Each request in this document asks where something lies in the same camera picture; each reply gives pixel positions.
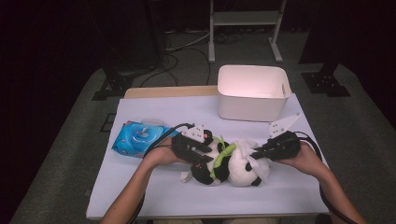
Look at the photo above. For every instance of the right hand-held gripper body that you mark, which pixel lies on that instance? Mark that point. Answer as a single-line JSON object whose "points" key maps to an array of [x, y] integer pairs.
{"points": [[285, 146]]}

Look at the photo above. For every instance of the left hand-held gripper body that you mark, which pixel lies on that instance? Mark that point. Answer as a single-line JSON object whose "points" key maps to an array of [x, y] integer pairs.
{"points": [[186, 146]]}

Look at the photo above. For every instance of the panda plush toy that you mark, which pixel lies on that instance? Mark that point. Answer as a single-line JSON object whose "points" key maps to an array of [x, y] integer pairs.
{"points": [[239, 168]]}

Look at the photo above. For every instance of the white storage bin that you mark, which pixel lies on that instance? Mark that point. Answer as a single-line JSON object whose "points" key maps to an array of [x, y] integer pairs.
{"points": [[249, 105]]}

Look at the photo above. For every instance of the blue wet wipes pack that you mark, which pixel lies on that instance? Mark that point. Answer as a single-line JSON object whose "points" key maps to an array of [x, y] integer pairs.
{"points": [[137, 140]]}

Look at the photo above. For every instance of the person's right hand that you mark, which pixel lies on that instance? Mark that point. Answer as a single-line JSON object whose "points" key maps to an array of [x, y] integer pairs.
{"points": [[306, 161]]}

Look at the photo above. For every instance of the person's left hand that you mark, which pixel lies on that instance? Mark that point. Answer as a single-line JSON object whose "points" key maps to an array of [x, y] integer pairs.
{"points": [[162, 157]]}

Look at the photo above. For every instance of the white table cover sheet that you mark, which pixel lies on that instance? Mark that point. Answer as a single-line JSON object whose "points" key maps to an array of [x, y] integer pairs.
{"points": [[186, 109]]}

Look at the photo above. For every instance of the black stand base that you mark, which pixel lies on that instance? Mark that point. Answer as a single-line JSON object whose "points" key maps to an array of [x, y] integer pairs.
{"points": [[116, 84], [325, 84]]}

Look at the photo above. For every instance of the white metal stand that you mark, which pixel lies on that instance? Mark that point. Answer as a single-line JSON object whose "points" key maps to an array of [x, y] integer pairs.
{"points": [[243, 18]]}

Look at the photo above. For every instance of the black square floor frame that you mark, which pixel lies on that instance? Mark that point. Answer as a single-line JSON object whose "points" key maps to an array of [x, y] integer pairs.
{"points": [[102, 127]]}

